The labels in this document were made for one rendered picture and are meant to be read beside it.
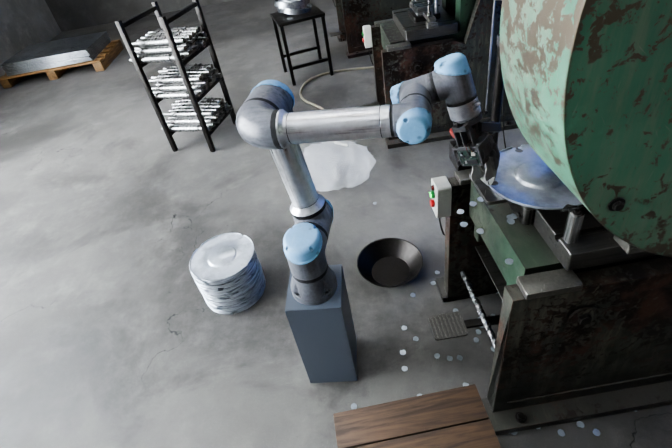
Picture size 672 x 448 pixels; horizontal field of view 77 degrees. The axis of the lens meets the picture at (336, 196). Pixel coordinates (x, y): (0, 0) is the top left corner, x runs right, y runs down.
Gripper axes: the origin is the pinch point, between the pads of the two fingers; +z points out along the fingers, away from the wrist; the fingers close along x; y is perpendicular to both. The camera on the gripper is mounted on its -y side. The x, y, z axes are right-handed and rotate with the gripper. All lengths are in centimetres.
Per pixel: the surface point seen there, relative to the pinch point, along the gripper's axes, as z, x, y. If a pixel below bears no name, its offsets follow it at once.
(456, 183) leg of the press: 11.4, -20.8, -15.5
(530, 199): 4.9, 10.4, 2.0
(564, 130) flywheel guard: -35, 36, 44
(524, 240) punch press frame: 18.1, 6.5, 2.9
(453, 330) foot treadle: 58, -25, 9
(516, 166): 2.4, 3.1, -10.4
